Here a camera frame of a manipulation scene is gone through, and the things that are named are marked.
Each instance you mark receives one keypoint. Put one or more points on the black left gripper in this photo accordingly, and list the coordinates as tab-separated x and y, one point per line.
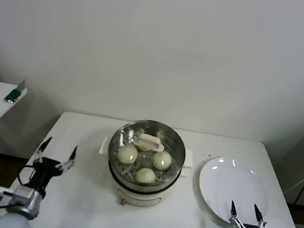
45	168

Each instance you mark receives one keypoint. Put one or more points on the white electric cooker base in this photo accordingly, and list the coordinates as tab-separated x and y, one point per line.
138	197

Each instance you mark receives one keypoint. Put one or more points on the stainless steel steamer basket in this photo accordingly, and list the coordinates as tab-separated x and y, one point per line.
188	157

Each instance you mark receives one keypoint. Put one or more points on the white round plate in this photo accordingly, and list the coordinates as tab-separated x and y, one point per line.
233	187

